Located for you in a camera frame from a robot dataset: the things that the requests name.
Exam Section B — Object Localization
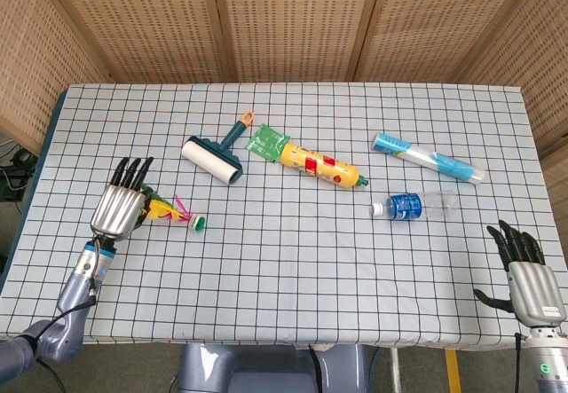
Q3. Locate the yellow floor tape strip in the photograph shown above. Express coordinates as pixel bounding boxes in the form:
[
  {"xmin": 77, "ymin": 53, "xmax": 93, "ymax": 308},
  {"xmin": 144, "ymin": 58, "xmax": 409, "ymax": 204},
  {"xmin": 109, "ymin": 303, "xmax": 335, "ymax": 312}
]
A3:
[{"xmin": 445, "ymin": 348, "xmax": 463, "ymax": 393}]

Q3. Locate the blue checked tablecloth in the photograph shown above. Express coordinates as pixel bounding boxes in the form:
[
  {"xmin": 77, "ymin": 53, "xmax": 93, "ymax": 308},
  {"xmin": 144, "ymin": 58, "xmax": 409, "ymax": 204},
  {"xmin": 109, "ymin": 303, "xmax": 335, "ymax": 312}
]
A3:
[{"xmin": 0, "ymin": 82, "xmax": 568, "ymax": 352}]

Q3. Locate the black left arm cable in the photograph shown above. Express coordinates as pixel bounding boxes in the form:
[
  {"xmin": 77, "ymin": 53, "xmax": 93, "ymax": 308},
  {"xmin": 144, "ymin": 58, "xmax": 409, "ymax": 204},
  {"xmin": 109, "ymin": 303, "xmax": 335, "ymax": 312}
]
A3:
[{"xmin": 33, "ymin": 240, "xmax": 101, "ymax": 393}]

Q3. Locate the woven bamboo screen panel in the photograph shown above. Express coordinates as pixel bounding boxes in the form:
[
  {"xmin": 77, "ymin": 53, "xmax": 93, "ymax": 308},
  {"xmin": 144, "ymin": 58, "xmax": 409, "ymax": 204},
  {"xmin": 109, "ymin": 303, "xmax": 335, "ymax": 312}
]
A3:
[
  {"xmin": 37, "ymin": 0, "xmax": 227, "ymax": 84},
  {"xmin": 0, "ymin": 0, "xmax": 112, "ymax": 157},
  {"xmin": 350, "ymin": 0, "xmax": 551, "ymax": 84},
  {"xmin": 461, "ymin": 0, "xmax": 568, "ymax": 234},
  {"xmin": 199, "ymin": 0, "xmax": 387, "ymax": 83}
]

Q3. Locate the colourful feather shuttlecock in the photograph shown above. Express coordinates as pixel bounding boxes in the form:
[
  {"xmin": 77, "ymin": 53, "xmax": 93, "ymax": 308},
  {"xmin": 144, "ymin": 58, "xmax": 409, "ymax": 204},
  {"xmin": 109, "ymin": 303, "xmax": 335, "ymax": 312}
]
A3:
[{"xmin": 141, "ymin": 186, "xmax": 209, "ymax": 234}]

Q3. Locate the green white lint roller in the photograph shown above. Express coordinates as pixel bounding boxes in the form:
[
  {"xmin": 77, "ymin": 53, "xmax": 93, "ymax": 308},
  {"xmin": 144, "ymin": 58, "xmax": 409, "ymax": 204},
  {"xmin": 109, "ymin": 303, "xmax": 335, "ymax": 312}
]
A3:
[{"xmin": 180, "ymin": 109, "xmax": 256, "ymax": 186}]

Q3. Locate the grey robot torso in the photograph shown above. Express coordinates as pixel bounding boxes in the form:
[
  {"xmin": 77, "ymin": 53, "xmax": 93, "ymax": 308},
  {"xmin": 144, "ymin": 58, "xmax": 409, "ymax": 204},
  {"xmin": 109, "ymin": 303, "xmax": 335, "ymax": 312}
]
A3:
[{"xmin": 177, "ymin": 342, "xmax": 369, "ymax": 393}]

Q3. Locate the dark equipment with cables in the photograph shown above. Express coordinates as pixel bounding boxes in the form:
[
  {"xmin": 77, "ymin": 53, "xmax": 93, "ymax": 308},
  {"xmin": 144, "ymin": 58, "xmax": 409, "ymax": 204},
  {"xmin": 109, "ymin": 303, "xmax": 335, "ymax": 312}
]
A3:
[{"xmin": 0, "ymin": 133, "xmax": 39, "ymax": 203}]

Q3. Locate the yellow detergent bottle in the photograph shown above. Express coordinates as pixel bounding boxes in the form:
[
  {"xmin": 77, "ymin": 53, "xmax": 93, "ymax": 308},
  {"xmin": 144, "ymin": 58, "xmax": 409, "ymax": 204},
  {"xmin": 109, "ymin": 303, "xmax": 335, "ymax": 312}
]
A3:
[{"xmin": 277, "ymin": 142, "xmax": 370, "ymax": 189}]

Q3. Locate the green foil sachet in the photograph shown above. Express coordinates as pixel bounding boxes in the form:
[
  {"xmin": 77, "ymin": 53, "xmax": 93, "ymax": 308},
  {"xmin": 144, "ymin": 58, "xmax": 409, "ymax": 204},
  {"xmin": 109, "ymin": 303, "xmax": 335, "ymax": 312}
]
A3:
[{"xmin": 245, "ymin": 122, "xmax": 290, "ymax": 163}]

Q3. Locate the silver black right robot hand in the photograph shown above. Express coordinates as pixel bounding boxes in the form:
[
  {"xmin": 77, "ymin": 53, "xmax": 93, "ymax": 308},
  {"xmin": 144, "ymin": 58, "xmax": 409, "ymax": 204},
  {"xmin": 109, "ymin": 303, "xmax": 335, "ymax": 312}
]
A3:
[{"xmin": 472, "ymin": 219, "xmax": 568, "ymax": 328}]

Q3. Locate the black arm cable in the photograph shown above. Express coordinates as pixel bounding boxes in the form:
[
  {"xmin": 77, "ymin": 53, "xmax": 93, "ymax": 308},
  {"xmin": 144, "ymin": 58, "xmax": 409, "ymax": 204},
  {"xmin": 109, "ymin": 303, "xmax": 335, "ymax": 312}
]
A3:
[
  {"xmin": 513, "ymin": 331, "xmax": 523, "ymax": 393},
  {"xmin": 33, "ymin": 240, "xmax": 101, "ymax": 393}
]

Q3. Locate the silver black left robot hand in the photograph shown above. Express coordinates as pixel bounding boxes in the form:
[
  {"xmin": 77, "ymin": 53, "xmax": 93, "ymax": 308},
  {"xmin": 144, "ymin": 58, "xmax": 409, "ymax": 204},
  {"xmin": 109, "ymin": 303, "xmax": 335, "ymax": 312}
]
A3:
[{"xmin": 90, "ymin": 156, "xmax": 156, "ymax": 241}]

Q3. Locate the blue clear plastic tube pack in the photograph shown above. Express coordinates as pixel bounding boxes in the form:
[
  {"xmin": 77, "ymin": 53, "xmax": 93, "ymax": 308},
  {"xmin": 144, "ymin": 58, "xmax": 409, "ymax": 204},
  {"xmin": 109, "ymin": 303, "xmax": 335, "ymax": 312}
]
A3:
[{"xmin": 371, "ymin": 131, "xmax": 486, "ymax": 186}]

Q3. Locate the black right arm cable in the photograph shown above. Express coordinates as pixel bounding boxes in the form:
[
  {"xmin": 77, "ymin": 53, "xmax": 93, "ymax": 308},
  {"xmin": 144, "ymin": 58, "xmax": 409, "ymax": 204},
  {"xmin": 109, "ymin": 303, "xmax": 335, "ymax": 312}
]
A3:
[{"xmin": 513, "ymin": 331, "xmax": 523, "ymax": 393}]

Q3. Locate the blue label water bottle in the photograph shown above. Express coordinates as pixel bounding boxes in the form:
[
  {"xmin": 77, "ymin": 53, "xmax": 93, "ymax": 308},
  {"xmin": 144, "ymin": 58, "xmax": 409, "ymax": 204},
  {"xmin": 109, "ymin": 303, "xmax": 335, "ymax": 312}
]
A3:
[{"xmin": 370, "ymin": 190, "xmax": 458, "ymax": 222}]

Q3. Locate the white table leg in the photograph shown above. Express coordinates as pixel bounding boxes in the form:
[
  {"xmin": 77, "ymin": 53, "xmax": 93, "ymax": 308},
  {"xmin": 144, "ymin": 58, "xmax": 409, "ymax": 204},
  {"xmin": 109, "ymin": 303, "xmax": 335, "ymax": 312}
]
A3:
[{"xmin": 389, "ymin": 347, "xmax": 401, "ymax": 393}]

